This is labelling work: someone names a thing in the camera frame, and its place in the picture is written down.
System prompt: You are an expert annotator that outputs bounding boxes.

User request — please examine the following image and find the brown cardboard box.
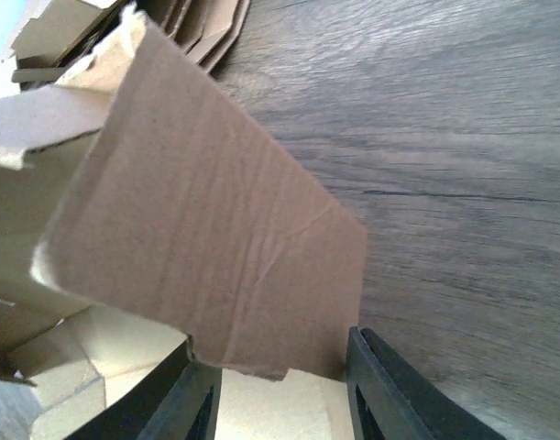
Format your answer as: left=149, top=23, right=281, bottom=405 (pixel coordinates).
left=0, top=7, right=368, bottom=439

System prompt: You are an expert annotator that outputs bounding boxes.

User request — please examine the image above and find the stack of flat cardboard blanks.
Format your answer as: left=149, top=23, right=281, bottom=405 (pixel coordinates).
left=4, top=1, right=250, bottom=86

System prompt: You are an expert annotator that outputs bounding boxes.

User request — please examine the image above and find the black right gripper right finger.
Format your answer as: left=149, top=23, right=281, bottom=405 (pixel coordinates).
left=346, top=326, right=504, bottom=440

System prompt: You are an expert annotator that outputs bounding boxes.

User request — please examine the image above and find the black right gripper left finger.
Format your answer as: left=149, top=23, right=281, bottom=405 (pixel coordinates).
left=71, top=341, right=222, bottom=440

